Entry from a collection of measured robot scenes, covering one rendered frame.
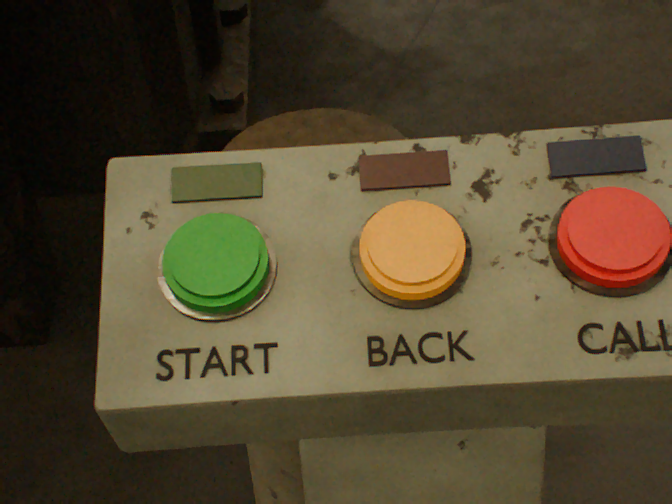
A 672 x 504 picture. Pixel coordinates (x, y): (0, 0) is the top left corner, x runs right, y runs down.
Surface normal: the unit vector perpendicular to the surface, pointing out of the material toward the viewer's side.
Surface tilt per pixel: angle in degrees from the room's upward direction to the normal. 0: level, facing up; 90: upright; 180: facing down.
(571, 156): 20
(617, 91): 0
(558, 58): 0
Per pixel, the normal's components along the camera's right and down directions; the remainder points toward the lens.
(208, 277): -0.04, -0.47
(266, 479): -0.73, 0.48
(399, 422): 0.05, 0.88
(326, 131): -0.05, -0.74
